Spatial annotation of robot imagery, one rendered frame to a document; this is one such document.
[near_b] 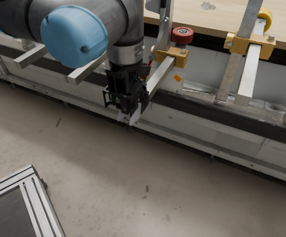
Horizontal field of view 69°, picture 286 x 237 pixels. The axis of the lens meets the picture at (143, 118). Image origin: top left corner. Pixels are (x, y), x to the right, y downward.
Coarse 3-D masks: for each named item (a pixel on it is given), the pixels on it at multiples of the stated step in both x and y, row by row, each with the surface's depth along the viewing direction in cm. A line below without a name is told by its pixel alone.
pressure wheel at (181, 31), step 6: (174, 30) 80; (180, 30) 81; (186, 30) 80; (192, 30) 80; (174, 36) 79; (180, 36) 77; (186, 36) 77; (192, 36) 79; (180, 42) 79; (186, 42) 79
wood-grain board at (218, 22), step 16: (144, 0) 105; (176, 0) 105; (192, 0) 105; (208, 0) 105; (224, 0) 105; (240, 0) 105; (272, 0) 105; (144, 16) 91; (176, 16) 91; (192, 16) 91; (208, 16) 91; (224, 16) 91; (240, 16) 91; (272, 16) 91; (208, 32) 84; (224, 32) 81; (272, 32) 80
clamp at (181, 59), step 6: (174, 48) 77; (156, 54) 78; (162, 54) 77; (168, 54) 76; (174, 54) 75; (180, 54) 75; (186, 54) 75; (156, 60) 80; (162, 60) 78; (180, 60) 75; (186, 60) 78; (174, 66) 78; (180, 66) 77
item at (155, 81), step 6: (180, 48) 79; (168, 60) 74; (174, 60) 75; (162, 66) 71; (168, 66) 71; (156, 72) 68; (162, 72) 68; (168, 72) 73; (156, 78) 66; (162, 78) 68; (150, 84) 64; (156, 84) 64; (150, 90) 62; (156, 90) 66; (150, 96) 62
